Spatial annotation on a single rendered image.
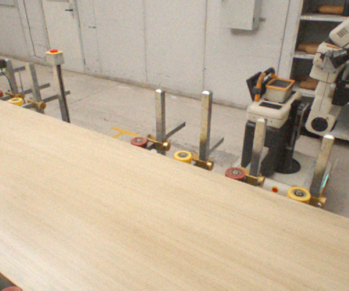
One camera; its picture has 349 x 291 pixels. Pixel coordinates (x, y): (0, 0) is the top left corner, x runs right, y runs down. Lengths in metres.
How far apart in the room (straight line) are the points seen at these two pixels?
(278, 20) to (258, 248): 3.23
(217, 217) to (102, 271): 0.40
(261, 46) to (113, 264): 3.45
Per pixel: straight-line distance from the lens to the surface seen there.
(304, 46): 3.61
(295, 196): 1.23
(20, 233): 1.13
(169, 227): 1.04
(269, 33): 4.00
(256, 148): 1.34
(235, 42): 4.16
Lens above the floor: 1.62
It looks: 28 degrees down
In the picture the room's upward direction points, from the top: straight up
